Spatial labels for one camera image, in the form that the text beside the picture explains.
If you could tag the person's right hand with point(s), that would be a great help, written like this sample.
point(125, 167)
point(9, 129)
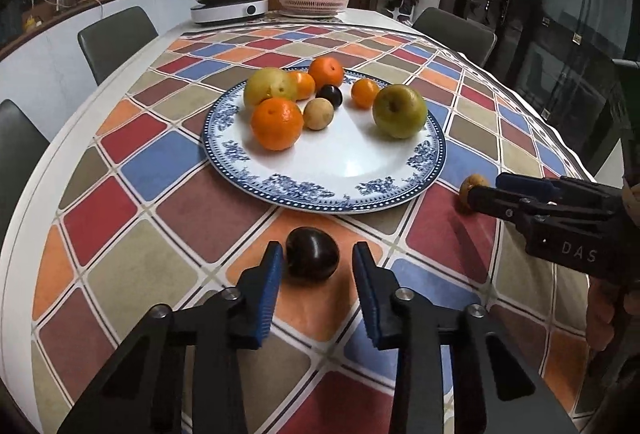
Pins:
point(600, 314)

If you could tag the pink woven basket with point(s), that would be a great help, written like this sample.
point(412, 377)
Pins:
point(312, 0)

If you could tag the small orange kumquat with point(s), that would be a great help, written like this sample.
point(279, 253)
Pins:
point(365, 93)

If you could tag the yellow pear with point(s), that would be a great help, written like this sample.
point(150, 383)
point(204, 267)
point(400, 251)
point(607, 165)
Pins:
point(265, 84)

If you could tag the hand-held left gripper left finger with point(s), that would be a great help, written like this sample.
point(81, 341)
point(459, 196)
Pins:
point(267, 294)

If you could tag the green apple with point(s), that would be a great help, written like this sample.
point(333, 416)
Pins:
point(400, 110)

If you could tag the medium orange tangerine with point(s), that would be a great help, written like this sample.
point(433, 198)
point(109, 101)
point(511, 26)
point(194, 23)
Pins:
point(326, 72)

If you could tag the large orange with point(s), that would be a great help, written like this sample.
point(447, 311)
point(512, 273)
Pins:
point(276, 124)

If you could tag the blue patterned white plate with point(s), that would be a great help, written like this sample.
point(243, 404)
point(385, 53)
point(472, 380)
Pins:
point(340, 159)

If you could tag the small brown fruit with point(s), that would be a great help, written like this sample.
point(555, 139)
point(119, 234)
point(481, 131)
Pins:
point(318, 114)
point(471, 186)

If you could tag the smooth orange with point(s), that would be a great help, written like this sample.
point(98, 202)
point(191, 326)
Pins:
point(305, 85)

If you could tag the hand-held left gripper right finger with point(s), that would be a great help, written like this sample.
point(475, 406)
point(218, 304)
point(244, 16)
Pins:
point(367, 294)

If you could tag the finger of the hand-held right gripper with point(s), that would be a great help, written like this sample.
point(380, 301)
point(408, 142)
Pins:
point(500, 203)
point(530, 184)

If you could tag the white induction cooker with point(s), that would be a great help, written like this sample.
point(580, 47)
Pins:
point(230, 12)

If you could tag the dark purple plum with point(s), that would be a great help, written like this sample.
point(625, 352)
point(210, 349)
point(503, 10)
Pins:
point(330, 95)
point(311, 256)

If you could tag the grey dining chair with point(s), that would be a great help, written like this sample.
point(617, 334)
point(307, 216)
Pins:
point(452, 32)
point(17, 154)
point(115, 39)

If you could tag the dark glass sliding door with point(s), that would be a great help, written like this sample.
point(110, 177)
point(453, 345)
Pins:
point(550, 14)

